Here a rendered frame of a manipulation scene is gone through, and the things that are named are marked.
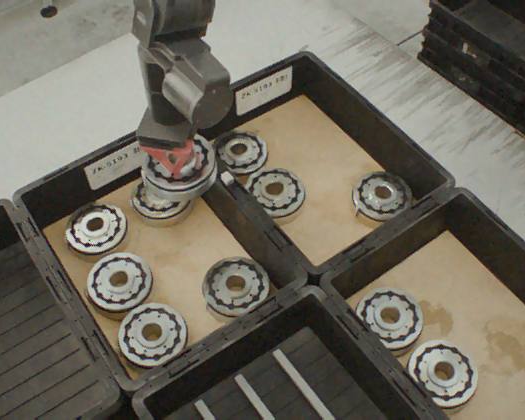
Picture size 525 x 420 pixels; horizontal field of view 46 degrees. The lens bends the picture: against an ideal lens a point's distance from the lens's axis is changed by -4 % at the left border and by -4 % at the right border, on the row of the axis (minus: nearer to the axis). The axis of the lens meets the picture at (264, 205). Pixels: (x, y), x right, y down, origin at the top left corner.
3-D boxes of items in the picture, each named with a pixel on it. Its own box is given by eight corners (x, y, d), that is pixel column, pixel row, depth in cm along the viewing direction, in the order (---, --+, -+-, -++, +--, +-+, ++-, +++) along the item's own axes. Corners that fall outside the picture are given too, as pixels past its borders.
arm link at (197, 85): (201, -21, 71) (137, -12, 65) (264, 28, 65) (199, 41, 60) (183, 66, 79) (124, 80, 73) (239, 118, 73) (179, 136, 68)
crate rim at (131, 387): (12, 202, 99) (7, 193, 97) (170, 122, 110) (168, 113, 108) (129, 403, 80) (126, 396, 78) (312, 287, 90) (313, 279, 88)
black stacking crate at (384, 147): (177, 158, 117) (170, 115, 108) (304, 94, 128) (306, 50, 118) (308, 316, 98) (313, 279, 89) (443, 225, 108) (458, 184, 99)
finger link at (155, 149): (208, 148, 89) (202, 102, 81) (194, 189, 85) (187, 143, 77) (162, 141, 90) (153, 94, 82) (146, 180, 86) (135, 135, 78)
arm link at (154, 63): (167, 17, 73) (125, 38, 71) (201, 46, 70) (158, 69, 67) (173, 61, 78) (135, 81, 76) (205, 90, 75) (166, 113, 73)
